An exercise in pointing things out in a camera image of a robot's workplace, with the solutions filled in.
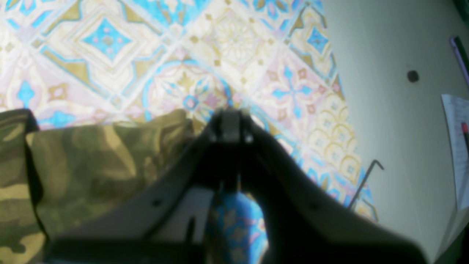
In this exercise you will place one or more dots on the black red pen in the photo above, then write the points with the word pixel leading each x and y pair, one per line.
pixel 465 131

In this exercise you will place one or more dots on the patterned tile tablecloth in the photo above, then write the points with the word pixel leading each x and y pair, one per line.
pixel 74 63

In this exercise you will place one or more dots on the black allen key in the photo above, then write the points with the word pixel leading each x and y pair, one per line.
pixel 363 182

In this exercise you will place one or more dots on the white paper sheet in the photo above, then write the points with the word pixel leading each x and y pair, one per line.
pixel 457 111

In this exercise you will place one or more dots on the dark flat ruler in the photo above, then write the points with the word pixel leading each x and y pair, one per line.
pixel 461 56

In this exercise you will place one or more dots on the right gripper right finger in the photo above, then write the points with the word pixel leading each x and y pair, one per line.
pixel 304 225

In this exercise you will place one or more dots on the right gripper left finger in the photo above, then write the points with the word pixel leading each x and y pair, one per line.
pixel 165 223

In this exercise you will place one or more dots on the camouflage T-shirt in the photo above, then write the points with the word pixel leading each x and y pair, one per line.
pixel 55 180

